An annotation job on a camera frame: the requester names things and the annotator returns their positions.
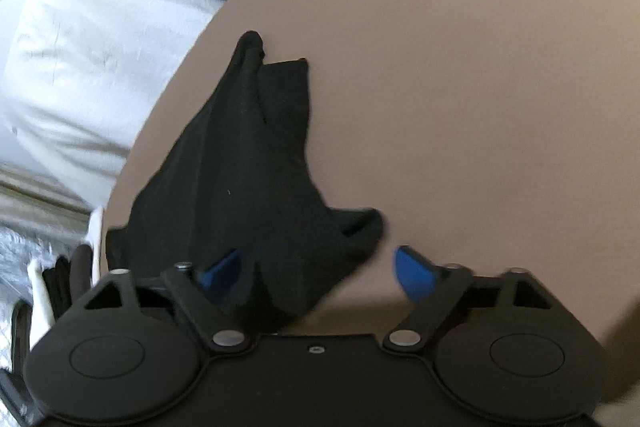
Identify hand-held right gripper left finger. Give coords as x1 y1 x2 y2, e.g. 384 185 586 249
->
82 249 253 353

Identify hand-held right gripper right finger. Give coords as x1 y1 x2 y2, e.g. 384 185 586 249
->
382 246 553 353

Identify black garment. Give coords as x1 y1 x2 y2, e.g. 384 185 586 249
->
44 256 73 315
105 31 386 335

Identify white folded garment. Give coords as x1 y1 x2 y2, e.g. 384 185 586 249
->
82 207 108 288

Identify grey-brown folded garment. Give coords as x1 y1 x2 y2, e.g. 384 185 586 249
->
69 244 93 295

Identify black folded garment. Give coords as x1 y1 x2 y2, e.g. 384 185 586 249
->
44 256 73 315

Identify white folded shirt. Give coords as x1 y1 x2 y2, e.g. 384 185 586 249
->
27 259 56 333

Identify brown bed sheet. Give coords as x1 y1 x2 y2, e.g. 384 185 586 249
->
100 0 640 408

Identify silver quilted insulation sheet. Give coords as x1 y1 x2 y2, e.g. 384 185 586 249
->
0 222 76 358

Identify white duvet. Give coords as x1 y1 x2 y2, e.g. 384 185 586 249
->
0 0 231 208

